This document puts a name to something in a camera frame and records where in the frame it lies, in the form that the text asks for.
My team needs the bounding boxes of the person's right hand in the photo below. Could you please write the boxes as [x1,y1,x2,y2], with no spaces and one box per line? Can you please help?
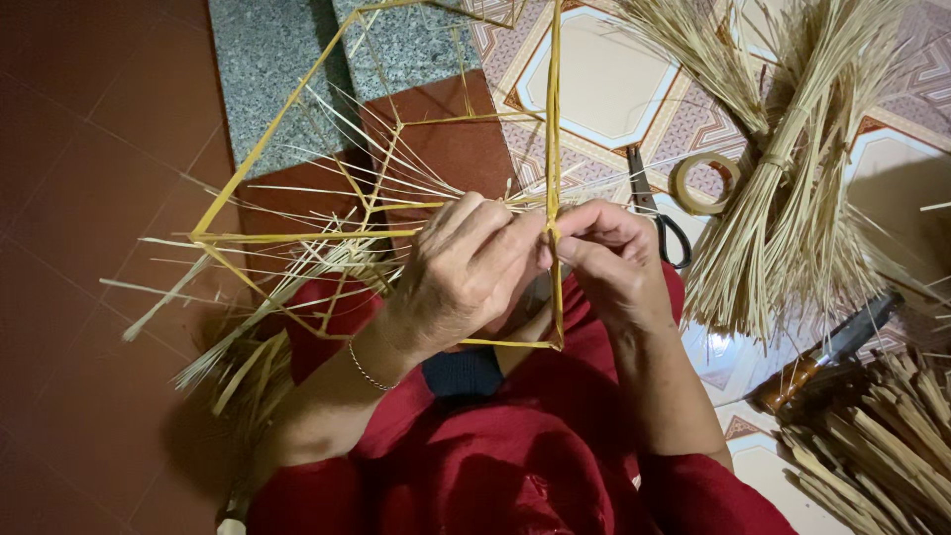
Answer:
[554,199,679,337]

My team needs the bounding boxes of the person's left hand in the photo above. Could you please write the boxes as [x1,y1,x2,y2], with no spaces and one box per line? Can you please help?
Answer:
[385,191,554,359]

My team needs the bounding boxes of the yellow bamboo lantern frame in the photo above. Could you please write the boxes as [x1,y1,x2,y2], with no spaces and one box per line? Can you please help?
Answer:
[186,0,567,352]

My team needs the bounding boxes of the roll of beige tape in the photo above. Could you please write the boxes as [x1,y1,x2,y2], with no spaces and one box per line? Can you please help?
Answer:
[670,152,742,217]

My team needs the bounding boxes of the small bamboo strip bundle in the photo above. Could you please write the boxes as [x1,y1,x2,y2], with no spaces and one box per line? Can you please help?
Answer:
[608,0,772,136]

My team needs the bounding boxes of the large tied bamboo strip bundle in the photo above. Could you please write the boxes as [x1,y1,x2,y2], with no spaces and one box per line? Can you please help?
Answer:
[680,0,951,344]

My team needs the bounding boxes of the loose thin bamboo strips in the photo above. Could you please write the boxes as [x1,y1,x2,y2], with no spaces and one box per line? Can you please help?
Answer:
[100,82,417,447]

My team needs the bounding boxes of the pile of flat bamboo slats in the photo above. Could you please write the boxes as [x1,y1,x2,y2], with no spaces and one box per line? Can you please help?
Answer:
[776,348,951,535]

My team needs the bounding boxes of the black handled scissors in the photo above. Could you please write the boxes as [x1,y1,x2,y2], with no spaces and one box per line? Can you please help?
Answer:
[626,144,694,270]

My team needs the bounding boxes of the thin silver bracelet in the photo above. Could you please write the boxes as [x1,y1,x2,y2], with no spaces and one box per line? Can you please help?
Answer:
[347,339,399,393]

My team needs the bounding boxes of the wooden handled knife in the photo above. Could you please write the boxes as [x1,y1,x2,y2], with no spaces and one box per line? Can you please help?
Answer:
[746,290,906,416]

